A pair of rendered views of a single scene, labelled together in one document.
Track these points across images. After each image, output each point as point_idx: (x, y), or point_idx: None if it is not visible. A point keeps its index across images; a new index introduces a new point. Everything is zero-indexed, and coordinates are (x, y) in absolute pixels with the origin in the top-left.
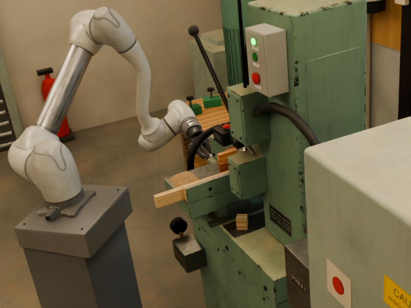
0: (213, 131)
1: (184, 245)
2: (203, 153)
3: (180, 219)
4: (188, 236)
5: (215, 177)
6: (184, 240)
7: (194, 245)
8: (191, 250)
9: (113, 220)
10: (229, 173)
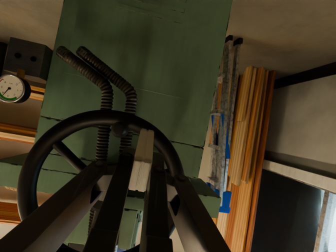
0: (68, 246)
1: (28, 78)
2: (99, 196)
3: (17, 103)
4: (33, 77)
5: None
6: (27, 76)
7: (45, 82)
8: (41, 82)
9: None
10: None
